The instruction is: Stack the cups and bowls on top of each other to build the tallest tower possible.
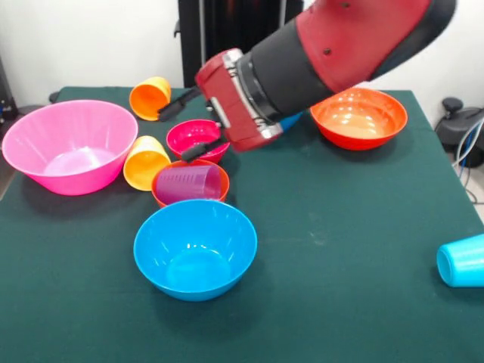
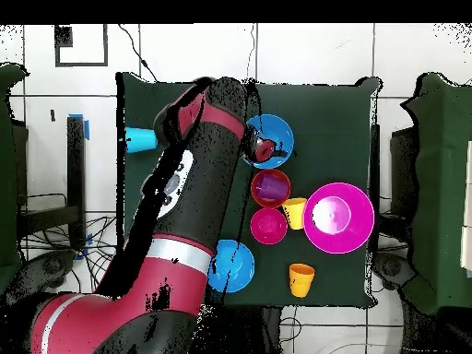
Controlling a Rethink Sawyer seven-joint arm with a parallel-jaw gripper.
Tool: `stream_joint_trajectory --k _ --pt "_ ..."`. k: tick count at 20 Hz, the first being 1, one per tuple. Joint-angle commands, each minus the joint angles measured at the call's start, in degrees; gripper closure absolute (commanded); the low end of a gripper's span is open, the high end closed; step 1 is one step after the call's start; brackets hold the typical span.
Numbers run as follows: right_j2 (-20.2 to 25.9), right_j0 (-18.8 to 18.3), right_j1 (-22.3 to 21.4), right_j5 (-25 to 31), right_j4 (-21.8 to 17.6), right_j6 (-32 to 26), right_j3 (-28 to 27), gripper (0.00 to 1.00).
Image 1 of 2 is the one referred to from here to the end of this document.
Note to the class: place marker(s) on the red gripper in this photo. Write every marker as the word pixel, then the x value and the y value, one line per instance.
pixel 230 102

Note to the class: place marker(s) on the small crimson bowl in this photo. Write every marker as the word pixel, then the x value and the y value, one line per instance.
pixel 189 134

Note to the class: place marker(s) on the orange cup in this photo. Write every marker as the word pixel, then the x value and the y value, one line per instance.
pixel 147 100

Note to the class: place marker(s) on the purple cup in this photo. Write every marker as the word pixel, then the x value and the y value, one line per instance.
pixel 189 185

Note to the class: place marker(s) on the yellow cup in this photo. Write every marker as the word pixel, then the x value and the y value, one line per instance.
pixel 145 166

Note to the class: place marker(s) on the small orange bowl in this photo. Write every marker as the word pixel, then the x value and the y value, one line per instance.
pixel 225 181

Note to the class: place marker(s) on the blue bowl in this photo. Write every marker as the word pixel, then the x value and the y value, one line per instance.
pixel 290 121
pixel 194 257

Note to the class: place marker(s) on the large pink bowl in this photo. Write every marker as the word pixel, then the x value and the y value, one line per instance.
pixel 68 151

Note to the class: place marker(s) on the large orange bowl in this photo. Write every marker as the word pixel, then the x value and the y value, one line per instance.
pixel 359 125

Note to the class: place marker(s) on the light blue cup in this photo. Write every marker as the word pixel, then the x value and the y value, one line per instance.
pixel 463 262

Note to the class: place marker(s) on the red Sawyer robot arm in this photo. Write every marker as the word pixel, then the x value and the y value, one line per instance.
pixel 332 49

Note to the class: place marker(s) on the black equipment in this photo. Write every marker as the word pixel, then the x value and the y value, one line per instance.
pixel 5 94

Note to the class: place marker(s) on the dark green table cloth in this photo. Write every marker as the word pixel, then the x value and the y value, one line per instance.
pixel 94 321

